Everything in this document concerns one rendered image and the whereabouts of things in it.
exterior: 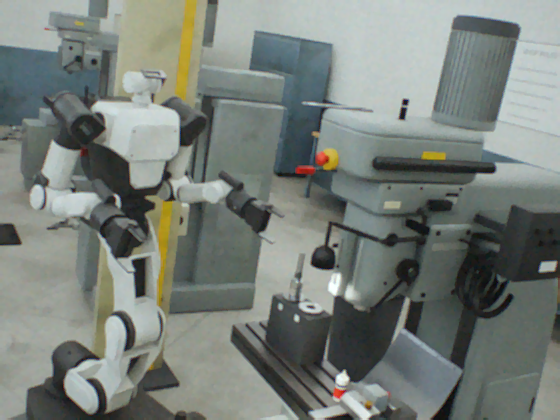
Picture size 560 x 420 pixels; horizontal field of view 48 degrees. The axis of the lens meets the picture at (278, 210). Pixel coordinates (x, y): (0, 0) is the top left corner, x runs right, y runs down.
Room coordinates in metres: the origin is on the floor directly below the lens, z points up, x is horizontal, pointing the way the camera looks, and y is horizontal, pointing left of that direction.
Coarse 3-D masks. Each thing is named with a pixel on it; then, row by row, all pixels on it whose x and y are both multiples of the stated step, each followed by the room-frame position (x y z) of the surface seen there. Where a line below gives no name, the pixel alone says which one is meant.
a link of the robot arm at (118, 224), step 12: (96, 216) 1.66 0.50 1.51; (108, 216) 1.65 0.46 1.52; (120, 216) 1.67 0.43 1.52; (96, 228) 1.66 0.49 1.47; (108, 228) 1.64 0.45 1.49; (120, 228) 1.60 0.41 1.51; (108, 240) 1.63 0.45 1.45; (120, 240) 1.60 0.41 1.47; (132, 240) 1.62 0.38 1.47; (120, 252) 1.61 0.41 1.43
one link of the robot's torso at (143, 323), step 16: (144, 256) 2.03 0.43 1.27; (112, 272) 2.00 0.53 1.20; (144, 272) 2.06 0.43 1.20; (128, 288) 1.96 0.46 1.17; (144, 288) 2.05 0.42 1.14; (128, 304) 1.96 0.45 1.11; (144, 304) 1.98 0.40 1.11; (128, 320) 1.93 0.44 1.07; (144, 320) 1.96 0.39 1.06; (160, 320) 2.01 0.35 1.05; (128, 336) 1.92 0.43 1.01; (144, 336) 1.95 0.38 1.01
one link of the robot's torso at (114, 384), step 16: (112, 320) 1.95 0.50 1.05; (112, 336) 1.93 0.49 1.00; (160, 336) 2.04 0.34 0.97; (112, 352) 1.92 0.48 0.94; (128, 352) 1.97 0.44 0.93; (144, 352) 1.99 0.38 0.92; (112, 368) 1.96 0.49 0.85; (128, 368) 2.05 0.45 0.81; (144, 368) 2.02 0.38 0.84; (96, 384) 2.02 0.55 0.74; (112, 384) 1.98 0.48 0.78; (128, 384) 2.04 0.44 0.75; (112, 400) 2.00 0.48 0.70; (128, 400) 2.07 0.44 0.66; (96, 416) 2.01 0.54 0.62
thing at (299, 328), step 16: (272, 304) 2.23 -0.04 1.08; (288, 304) 2.17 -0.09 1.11; (304, 304) 2.17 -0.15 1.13; (272, 320) 2.22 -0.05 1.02; (288, 320) 2.15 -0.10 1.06; (304, 320) 2.08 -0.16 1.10; (320, 320) 2.11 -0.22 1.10; (272, 336) 2.20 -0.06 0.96; (288, 336) 2.13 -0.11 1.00; (304, 336) 2.07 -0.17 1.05; (320, 336) 2.12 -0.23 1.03; (288, 352) 2.12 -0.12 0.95; (304, 352) 2.08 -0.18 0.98; (320, 352) 2.13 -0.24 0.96
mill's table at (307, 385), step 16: (240, 336) 2.25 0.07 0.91; (256, 336) 2.27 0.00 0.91; (256, 352) 2.14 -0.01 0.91; (272, 352) 2.16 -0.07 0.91; (256, 368) 2.12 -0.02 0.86; (272, 368) 2.03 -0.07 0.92; (288, 368) 2.05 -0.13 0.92; (304, 368) 2.08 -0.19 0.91; (320, 368) 2.10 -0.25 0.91; (272, 384) 2.02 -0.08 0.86; (288, 384) 1.94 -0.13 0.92; (304, 384) 1.96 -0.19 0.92; (320, 384) 1.99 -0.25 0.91; (288, 400) 1.92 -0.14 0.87; (304, 400) 1.85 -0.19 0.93; (320, 400) 1.88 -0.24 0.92; (304, 416) 1.84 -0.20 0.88
